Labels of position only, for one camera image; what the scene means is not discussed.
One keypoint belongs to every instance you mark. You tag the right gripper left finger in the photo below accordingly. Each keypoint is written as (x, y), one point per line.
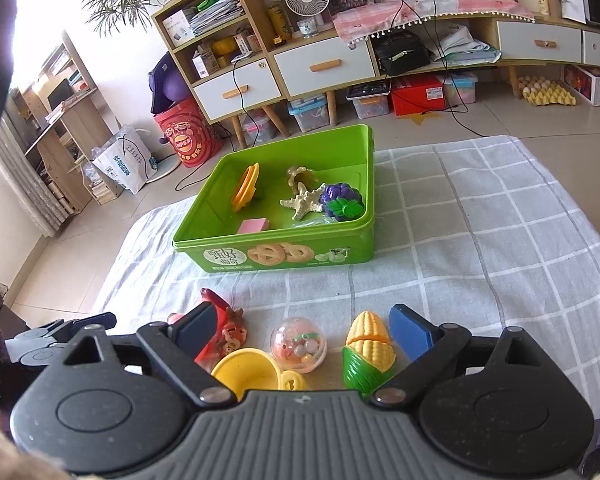
(173, 348)

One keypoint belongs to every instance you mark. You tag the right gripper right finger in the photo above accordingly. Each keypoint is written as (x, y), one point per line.
(433, 352)

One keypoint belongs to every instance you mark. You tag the pink rectangular block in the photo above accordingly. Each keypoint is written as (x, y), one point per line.
(254, 225)

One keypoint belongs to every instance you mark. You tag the purple toy grapes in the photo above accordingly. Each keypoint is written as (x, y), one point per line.
(342, 202)

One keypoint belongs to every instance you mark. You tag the orange toy slice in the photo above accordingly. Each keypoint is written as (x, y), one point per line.
(246, 188)

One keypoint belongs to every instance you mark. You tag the beige starfish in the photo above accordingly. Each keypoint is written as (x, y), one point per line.
(304, 203)

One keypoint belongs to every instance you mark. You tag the beige rubber octopus toy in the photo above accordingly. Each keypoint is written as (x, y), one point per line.
(300, 178)

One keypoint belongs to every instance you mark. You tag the pink pig toy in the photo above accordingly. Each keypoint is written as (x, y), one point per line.
(197, 333)

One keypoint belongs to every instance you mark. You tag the small tiger figurine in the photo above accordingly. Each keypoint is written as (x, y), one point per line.
(234, 332)

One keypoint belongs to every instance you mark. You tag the toy corn cob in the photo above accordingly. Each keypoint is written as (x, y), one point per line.
(368, 357)

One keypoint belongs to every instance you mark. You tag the yellow toy cup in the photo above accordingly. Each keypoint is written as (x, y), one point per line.
(252, 369)

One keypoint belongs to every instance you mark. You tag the clear capsule ball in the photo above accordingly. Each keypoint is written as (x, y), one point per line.
(298, 344)

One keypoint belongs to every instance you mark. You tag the grey checkered cloth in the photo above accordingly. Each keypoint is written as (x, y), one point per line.
(474, 232)

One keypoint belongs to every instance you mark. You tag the green plastic cookie box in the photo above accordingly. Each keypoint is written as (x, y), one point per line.
(208, 233)

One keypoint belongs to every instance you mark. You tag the white shopping bag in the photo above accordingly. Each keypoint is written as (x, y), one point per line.
(125, 158)

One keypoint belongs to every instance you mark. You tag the red cylindrical bag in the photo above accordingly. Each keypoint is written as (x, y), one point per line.
(184, 127)

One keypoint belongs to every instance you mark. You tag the wooden desk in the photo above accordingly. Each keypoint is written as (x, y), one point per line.
(71, 115)

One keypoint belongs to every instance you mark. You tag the red cardboard box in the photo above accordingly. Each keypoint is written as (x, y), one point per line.
(417, 94)

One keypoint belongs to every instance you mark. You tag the purple plush toy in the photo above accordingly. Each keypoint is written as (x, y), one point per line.
(167, 85)

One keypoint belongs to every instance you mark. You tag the blue lid storage bin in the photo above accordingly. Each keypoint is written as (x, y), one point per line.
(309, 113)

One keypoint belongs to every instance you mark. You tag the yellow egg tray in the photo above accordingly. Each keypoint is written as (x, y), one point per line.
(540, 91)

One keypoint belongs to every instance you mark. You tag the wooden cabinet with drawers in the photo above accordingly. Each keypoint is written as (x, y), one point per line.
(325, 64)

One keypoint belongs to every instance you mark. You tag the black bag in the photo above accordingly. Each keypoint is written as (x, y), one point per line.
(400, 52)

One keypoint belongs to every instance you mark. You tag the pink checkered cloth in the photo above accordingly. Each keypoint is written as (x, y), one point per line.
(374, 20)

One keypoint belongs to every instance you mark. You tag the clear bin orange handle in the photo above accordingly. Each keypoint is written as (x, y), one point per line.
(370, 100)

